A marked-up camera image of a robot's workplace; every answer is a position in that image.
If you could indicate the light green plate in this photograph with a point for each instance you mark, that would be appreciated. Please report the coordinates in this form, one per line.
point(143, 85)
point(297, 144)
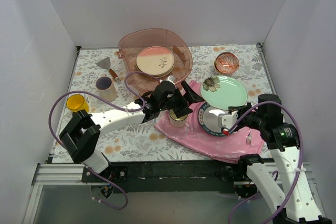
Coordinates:
point(222, 92)

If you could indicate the metal spatula wooden handle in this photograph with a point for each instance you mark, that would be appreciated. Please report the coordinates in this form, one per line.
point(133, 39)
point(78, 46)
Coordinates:
point(106, 64)

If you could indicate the cream enamel mug black rim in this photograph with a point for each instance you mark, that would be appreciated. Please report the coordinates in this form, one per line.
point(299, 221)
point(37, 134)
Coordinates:
point(177, 122)

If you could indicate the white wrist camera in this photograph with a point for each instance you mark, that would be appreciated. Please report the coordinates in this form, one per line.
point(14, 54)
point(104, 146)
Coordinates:
point(169, 78)
point(227, 122)

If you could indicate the green rimmed white plate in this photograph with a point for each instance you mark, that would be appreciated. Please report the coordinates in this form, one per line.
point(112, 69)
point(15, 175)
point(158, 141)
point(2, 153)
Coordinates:
point(208, 119)

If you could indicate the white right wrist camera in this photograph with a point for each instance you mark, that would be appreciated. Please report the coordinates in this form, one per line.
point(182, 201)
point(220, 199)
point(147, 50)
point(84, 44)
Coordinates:
point(227, 122)

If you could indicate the beige cup purple interior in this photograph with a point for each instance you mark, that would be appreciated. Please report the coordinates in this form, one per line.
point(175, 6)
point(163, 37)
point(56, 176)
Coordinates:
point(106, 89)

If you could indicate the red patterned bowl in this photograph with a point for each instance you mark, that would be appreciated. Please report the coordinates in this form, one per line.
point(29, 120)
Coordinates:
point(227, 58)

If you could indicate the cream and yellow floral plate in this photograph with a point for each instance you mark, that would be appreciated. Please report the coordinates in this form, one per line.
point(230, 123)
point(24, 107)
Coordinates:
point(154, 75)

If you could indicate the yellow enamel mug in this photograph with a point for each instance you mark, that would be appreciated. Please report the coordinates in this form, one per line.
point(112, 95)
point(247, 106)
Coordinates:
point(77, 102)

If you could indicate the silver fork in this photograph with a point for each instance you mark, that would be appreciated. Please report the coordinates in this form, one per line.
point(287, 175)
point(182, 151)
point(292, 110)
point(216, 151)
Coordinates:
point(249, 138)

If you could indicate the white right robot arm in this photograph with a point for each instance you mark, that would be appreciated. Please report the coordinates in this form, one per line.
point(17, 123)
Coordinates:
point(287, 191)

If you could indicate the pink plate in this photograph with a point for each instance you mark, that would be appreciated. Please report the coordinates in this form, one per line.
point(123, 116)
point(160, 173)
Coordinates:
point(156, 54)

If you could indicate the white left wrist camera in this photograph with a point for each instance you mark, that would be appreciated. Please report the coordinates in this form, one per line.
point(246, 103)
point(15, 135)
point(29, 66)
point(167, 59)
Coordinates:
point(169, 78)

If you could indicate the pink satin cloth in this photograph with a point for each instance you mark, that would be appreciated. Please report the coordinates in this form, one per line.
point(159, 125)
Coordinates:
point(226, 149)

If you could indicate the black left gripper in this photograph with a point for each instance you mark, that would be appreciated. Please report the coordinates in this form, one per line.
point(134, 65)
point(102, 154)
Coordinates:
point(179, 100)

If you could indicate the cream divided plate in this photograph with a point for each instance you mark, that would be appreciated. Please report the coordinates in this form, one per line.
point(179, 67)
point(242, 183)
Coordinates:
point(155, 69)

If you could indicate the pink translucent plastic bin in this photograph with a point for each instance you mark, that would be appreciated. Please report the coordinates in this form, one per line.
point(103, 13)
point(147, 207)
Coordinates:
point(132, 44)

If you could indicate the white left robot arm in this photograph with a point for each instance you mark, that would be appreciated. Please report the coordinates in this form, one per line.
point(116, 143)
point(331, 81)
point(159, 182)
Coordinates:
point(81, 134)

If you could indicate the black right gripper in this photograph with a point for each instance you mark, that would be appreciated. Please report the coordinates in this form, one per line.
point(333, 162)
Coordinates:
point(240, 112)

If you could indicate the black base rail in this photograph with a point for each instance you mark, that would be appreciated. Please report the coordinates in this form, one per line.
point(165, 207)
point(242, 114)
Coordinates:
point(172, 176)

